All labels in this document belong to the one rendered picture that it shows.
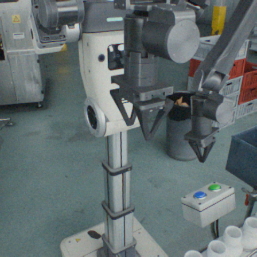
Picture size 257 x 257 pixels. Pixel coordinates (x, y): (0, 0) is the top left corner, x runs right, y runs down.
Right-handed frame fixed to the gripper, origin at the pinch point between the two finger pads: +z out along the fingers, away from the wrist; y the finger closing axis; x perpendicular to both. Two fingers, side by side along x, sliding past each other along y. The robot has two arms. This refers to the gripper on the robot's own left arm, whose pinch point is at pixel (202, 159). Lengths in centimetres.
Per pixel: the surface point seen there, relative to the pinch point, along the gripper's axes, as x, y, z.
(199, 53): 126, 213, -6
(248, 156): 8, 58, 27
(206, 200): -6.9, -9.6, 6.4
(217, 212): -9.2, -7.3, 10.9
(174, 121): 111, 138, 50
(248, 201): -13.1, 5.1, 13.0
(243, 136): 16, 71, 21
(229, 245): -19.2, -20.8, 6.8
